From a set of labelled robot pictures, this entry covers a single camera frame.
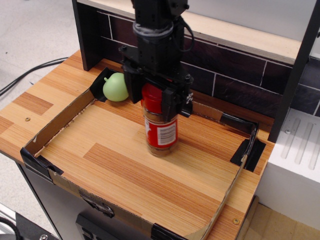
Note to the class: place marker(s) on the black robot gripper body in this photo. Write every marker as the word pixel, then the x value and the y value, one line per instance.
pixel 158 57

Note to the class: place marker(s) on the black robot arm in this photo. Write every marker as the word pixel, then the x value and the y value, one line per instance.
pixel 157 13

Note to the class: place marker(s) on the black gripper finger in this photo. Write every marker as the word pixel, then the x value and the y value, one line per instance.
pixel 173 104
pixel 134 84

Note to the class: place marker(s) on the red-capped basil spice bottle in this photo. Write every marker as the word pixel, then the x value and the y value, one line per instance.
pixel 161 135

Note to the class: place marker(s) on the white side cabinet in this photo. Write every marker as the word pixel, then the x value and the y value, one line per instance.
pixel 290 183

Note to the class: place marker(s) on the black device with braided cable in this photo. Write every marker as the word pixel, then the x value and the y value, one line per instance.
pixel 22 229

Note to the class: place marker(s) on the cardboard fence with black tape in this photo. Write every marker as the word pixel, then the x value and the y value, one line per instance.
pixel 96 149

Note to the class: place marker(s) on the green toy apple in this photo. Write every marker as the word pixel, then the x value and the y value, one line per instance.
pixel 114 88

